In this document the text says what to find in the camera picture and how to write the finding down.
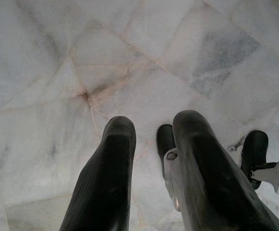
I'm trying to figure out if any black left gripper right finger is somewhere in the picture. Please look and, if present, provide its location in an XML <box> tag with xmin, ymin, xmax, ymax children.
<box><xmin>172</xmin><ymin>110</ymin><xmax>279</xmax><ymax>231</ymax></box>

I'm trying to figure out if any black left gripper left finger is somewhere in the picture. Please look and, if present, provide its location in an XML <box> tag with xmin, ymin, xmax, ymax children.
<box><xmin>59</xmin><ymin>115</ymin><xmax>137</xmax><ymax>231</ymax></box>

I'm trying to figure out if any robot left leg black foot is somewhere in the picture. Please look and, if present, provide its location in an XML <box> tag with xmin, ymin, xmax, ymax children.
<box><xmin>156</xmin><ymin>124</ymin><xmax>185</xmax><ymax>212</ymax></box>

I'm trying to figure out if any robot leg black foot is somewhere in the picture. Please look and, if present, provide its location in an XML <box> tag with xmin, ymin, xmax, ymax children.
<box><xmin>240</xmin><ymin>130</ymin><xmax>279</xmax><ymax>195</ymax></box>
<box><xmin>156</xmin><ymin>124</ymin><xmax>185</xmax><ymax>212</ymax></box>

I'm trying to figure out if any robot right leg black foot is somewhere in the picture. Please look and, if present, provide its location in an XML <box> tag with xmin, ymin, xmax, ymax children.
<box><xmin>240</xmin><ymin>130</ymin><xmax>279</xmax><ymax>195</ymax></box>

